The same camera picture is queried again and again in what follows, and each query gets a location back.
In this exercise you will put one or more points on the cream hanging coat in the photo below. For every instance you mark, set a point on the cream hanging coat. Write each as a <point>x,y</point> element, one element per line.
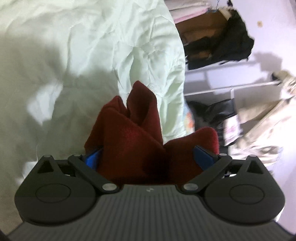
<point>271,122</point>

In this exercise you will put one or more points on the dark red knit garment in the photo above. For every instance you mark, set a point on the dark red knit garment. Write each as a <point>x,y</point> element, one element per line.
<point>133,152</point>

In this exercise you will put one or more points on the pink white hanging garment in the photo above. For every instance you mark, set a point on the pink white hanging garment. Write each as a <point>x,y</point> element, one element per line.
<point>182,10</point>

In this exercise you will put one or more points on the black hanging jacket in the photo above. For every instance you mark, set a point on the black hanging jacket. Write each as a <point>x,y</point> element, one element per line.
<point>233,44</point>

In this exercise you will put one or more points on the white clothes rack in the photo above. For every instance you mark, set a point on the white clothes rack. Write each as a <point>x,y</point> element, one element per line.
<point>228,92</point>

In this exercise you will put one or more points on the pale green quilted blanket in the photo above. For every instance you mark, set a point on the pale green quilted blanket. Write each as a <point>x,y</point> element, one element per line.
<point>62,61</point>

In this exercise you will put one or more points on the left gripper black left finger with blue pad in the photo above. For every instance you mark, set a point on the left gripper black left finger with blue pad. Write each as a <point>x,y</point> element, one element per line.
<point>86,166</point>

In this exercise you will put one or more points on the brown hanging coat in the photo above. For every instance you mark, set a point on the brown hanging coat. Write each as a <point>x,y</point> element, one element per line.
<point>201,33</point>

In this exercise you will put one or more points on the white pink floral pouch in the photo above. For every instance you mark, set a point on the white pink floral pouch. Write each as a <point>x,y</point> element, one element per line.
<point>231,130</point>

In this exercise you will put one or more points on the black leather clothing pile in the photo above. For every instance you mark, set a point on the black leather clothing pile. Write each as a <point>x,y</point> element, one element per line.
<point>212,116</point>

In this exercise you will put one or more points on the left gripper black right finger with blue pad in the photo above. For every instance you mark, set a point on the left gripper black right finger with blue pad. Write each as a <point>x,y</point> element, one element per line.
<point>213,167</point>

